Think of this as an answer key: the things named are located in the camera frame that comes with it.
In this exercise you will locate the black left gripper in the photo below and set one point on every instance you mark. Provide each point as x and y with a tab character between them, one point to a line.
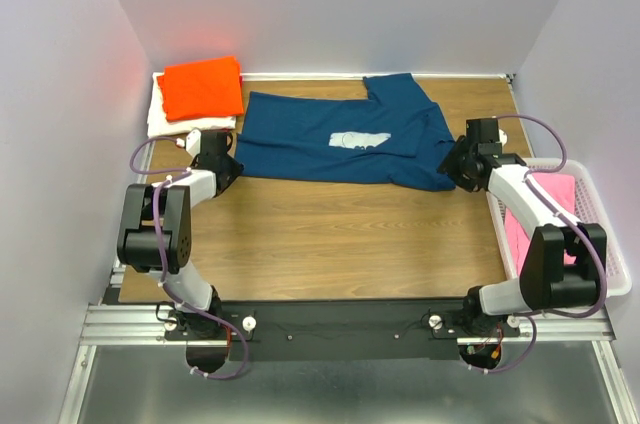
236	168

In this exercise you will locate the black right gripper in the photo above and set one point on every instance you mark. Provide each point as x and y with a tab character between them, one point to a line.
449	164

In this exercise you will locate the blue Mickey print t-shirt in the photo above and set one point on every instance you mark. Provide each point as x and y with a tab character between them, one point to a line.
396	135

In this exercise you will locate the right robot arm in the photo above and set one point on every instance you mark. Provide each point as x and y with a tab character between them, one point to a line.
564	270

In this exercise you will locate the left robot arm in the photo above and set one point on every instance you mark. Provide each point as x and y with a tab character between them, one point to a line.
155	232

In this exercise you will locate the folded orange t-shirt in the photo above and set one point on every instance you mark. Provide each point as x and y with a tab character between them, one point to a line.
202	89

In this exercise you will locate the pink t-shirt in basket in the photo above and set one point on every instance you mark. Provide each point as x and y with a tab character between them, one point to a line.
531	200

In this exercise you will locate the white plastic laundry basket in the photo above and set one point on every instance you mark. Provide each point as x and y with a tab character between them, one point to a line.
588	209

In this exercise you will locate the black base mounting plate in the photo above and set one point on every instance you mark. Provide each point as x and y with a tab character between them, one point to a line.
341	330

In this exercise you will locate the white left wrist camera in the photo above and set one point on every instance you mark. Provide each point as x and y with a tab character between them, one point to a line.
191	143

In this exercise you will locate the aluminium extrusion rail frame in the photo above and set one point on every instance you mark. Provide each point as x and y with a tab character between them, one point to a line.
339	361

